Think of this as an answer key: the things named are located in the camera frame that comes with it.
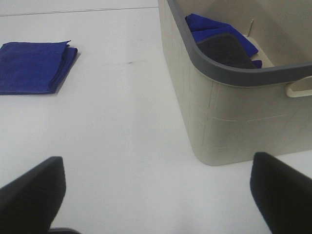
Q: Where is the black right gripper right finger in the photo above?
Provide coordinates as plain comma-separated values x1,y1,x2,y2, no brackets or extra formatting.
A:
250,152,312,234

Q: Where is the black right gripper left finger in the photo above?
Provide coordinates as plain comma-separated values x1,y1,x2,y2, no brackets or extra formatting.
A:
0,156,66,234

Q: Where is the blue towel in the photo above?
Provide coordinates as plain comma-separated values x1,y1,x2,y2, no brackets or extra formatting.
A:
0,41,78,95
185,14,258,60

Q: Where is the beige plastic storage bin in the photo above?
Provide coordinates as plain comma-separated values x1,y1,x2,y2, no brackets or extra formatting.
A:
158,0,312,166

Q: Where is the dark grey towel in bin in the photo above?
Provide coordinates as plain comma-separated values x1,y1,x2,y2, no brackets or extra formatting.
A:
197,33,262,69

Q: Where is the blue towel in bin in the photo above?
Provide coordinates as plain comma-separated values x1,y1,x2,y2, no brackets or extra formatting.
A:
185,14,258,60

